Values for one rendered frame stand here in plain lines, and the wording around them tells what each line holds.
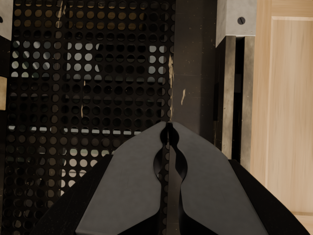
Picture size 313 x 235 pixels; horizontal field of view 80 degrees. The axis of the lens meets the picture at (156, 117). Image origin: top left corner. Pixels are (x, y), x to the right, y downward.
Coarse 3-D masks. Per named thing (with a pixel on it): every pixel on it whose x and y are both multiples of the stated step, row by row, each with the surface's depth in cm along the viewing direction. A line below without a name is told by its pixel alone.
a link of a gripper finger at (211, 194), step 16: (176, 128) 12; (176, 144) 11; (192, 144) 10; (208, 144) 10; (176, 160) 10; (192, 160) 9; (208, 160) 9; (224, 160) 9; (192, 176) 8; (208, 176) 8; (224, 176) 8; (192, 192) 7; (208, 192) 7; (224, 192) 7; (240, 192) 7; (192, 208) 7; (208, 208) 7; (224, 208) 7; (240, 208) 7; (192, 224) 7; (208, 224) 6; (224, 224) 6; (240, 224) 6; (256, 224) 6
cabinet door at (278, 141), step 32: (288, 0) 43; (256, 32) 43; (288, 32) 44; (256, 64) 43; (288, 64) 43; (256, 96) 43; (288, 96) 43; (256, 128) 43; (288, 128) 43; (256, 160) 43; (288, 160) 43; (288, 192) 43
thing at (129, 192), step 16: (160, 128) 11; (128, 144) 10; (144, 144) 10; (160, 144) 10; (112, 160) 9; (128, 160) 9; (144, 160) 9; (160, 160) 10; (112, 176) 8; (128, 176) 8; (144, 176) 8; (96, 192) 7; (112, 192) 7; (128, 192) 7; (144, 192) 7; (160, 192) 7; (96, 208) 7; (112, 208) 7; (128, 208) 7; (144, 208) 7; (160, 208) 7; (80, 224) 6; (96, 224) 6; (112, 224) 6; (128, 224) 6; (144, 224) 7
